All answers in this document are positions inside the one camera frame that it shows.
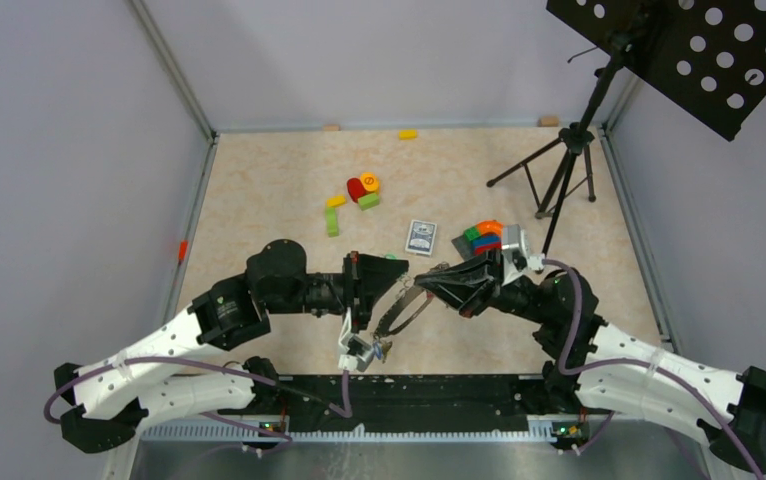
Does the green lego brick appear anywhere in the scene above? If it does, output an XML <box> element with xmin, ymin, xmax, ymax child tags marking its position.
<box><xmin>463</xmin><ymin>226</ymin><xmax>483</xmax><ymax>246</ymax></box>

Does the yellow block at far edge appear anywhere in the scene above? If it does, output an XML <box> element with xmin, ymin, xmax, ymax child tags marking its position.
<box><xmin>398</xmin><ymin>129</ymin><xmax>418</xmax><ymax>140</ymax></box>

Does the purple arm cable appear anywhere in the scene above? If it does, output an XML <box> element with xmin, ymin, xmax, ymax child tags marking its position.
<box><xmin>541</xmin><ymin>258</ymin><xmax>765</xmax><ymax>480</ymax></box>
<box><xmin>43</xmin><ymin>357</ymin><xmax>354</xmax><ymax>458</ymax></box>

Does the black tripod stand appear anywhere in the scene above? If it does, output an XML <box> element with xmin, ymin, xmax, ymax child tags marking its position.
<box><xmin>486</xmin><ymin>34</ymin><xmax>634</xmax><ymax>255</ymax></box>

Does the red lego brick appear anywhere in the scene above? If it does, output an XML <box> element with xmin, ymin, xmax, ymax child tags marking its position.
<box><xmin>474</xmin><ymin>244</ymin><xmax>500</xmax><ymax>255</ymax></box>

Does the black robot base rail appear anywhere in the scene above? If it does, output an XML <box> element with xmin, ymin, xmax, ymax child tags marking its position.
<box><xmin>241</xmin><ymin>374</ymin><xmax>558</xmax><ymax>434</ymax></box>

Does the perforated metal keyring plate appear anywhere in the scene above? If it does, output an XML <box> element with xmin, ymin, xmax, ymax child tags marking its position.
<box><xmin>372</xmin><ymin>285</ymin><xmax>434</xmax><ymax>349</ymax></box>

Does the green rectangular block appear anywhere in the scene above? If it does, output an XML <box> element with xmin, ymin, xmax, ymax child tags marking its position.
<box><xmin>357</xmin><ymin>193</ymin><xmax>380</xmax><ymax>211</ymax></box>

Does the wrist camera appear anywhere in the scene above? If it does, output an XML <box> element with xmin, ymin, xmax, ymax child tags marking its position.
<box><xmin>501</xmin><ymin>224</ymin><xmax>544</xmax><ymax>276</ymax></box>
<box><xmin>337</xmin><ymin>308</ymin><xmax>374</xmax><ymax>373</ymax></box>

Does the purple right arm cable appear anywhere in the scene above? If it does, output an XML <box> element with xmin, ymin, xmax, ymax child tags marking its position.
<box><xmin>541</xmin><ymin>258</ymin><xmax>765</xmax><ymax>480</ymax></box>

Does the yellow rectangular block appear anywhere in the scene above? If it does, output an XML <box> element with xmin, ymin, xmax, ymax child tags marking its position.
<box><xmin>325</xmin><ymin>195</ymin><xmax>347</xmax><ymax>208</ymax></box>

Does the black perforated panel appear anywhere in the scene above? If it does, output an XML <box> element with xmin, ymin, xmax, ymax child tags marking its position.
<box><xmin>546</xmin><ymin>0</ymin><xmax>766</xmax><ymax>141</ymax></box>

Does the orange round block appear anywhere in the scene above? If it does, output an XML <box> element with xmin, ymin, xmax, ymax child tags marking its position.
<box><xmin>359</xmin><ymin>172</ymin><xmax>380</xmax><ymax>194</ymax></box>

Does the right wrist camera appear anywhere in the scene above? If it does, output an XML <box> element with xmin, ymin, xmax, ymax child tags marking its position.
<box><xmin>501</xmin><ymin>224</ymin><xmax>544</xmax><ymax>276</ymax></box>

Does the blue lego brick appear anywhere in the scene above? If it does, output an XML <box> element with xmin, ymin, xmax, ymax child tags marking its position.
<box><xmin>471</xmin><ymin>234</ymin><xmax>501</xmax><ymax>251</ymax></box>

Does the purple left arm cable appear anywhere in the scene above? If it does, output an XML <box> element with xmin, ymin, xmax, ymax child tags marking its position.
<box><xmin>43</xmin><ymin>357</ymin><xmax>354</xmax><ymax>458</ymax></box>

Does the grey lego baseplate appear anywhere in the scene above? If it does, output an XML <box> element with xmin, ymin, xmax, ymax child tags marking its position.
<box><xmin>451</xmin><ymin>233</ymin><xmax>475</xmax><ymax>260</ymax></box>

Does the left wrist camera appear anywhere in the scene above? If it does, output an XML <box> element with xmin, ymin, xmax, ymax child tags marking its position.
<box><xmin>337</xmin><ymin>308</ymin><xmax>374</xmax><ymax>373</ymax></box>

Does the orange curved lego tube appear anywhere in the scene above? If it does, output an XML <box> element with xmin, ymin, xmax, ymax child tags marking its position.
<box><xmin>475</xmin><ymin>220</ymin><xmax>504</xmax><ymax>237</ymax></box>

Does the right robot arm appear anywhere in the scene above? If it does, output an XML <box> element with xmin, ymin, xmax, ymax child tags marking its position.
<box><xmin>415</xmin><ymin>252</ymin><xmax>766</xmax><ymax>479</ymax></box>

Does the red cylinder block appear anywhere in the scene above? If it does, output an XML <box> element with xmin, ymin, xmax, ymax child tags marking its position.
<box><xmin>346</xmin><ymin>177</ymin><xmax>368</xmax><ymax>203</ymax></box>

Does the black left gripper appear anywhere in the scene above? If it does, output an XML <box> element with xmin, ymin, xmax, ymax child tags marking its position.
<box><xmin>266</xmin><ymin>249</ymin><xmax>409</xmax><ymax>333</ymax></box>

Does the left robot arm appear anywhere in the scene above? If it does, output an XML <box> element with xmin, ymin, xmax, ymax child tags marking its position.
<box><xmin>48</xmin><ymin>239</ymin><xmax>409</xmax><ymax>454</ymax></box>

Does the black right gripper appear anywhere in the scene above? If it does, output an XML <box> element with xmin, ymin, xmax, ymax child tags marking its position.
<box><xmin>415</xmin><ymin>245</ymin><xmax>552</xmax><ymax>325</ymax></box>

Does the playing card deck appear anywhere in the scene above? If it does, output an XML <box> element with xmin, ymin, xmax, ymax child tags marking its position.
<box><xmin>404</xmin><ymin>219</ymin><xmax>438</xmax><ymax>256</ymax></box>

